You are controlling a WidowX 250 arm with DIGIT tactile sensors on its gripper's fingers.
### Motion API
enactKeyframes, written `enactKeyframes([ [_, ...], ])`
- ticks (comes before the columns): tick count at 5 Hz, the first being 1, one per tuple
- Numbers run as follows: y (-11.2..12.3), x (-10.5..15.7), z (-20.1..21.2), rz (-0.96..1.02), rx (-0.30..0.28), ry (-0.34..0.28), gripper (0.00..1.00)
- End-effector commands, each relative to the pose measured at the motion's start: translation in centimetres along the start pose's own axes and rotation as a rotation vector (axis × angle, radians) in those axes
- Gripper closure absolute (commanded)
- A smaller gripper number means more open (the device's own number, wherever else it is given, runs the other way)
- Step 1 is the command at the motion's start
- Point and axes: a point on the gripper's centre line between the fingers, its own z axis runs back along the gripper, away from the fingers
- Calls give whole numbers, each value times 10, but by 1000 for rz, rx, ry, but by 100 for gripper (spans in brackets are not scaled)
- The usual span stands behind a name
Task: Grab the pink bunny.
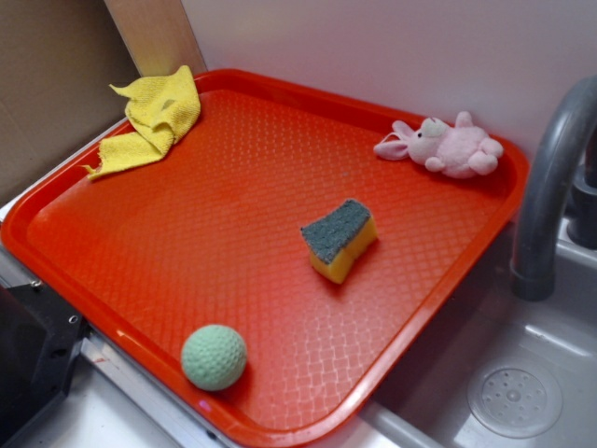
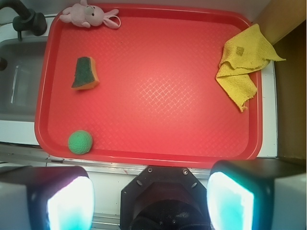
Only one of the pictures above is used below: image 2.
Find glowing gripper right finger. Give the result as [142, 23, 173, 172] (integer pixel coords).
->
[207, 160, 307, 230]

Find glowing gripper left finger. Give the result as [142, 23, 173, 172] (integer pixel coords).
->
[0, 166, 94, 230]

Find red plastic tray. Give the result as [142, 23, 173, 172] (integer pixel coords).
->
[35, 3, 262, 168]

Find green golf ball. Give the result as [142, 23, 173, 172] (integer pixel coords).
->
[68, 130, 93, 155]

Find green yellow sponge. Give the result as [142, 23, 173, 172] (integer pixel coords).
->
[71, 57, 100, 90]

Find grey sink basin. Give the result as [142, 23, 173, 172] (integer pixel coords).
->
[0, 37, 47, 122]

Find brown cardboard panel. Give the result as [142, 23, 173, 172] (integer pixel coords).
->
[254, 0, 307, 160]

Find grey faucet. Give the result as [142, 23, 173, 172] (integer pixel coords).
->
[0, 0, 47, 71]

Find pink plush bunny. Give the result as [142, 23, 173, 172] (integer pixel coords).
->
[59, 0, 121, 29]

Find yellow cloth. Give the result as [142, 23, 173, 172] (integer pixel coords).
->
[215, 24, 286, 112]

